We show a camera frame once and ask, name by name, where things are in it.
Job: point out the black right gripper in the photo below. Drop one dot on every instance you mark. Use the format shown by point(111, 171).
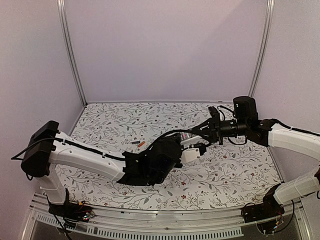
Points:
point(215, 130)

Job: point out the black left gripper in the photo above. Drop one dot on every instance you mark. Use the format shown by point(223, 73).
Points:
point(179, 144)

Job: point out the white remote control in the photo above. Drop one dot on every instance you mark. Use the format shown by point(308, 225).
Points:
point(187, 138)

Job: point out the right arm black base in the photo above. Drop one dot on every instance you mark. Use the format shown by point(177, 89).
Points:
point(269, 208)

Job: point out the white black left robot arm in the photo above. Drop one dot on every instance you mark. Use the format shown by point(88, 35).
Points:
point(49, 147)

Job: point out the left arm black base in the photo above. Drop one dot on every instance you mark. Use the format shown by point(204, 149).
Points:
point(70, 211)

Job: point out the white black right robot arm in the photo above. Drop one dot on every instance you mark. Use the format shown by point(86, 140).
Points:
point(267, 133)

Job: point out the floral patterned table mat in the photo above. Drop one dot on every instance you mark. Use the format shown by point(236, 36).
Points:
point(233, 174)

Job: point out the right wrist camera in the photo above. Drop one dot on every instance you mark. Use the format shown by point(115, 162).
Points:
point(215, 114)

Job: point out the aluminium front rail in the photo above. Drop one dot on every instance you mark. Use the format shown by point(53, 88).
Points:
point(110, 223)

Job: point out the right aluminium frame post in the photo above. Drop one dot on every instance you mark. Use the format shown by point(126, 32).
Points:
point(263, 47)

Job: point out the aluminium frame post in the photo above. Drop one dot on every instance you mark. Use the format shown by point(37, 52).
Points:
point(263, 47)
point(61, 6)

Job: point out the left aluminium frame post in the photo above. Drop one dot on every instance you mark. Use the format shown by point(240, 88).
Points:
point(61, 6)

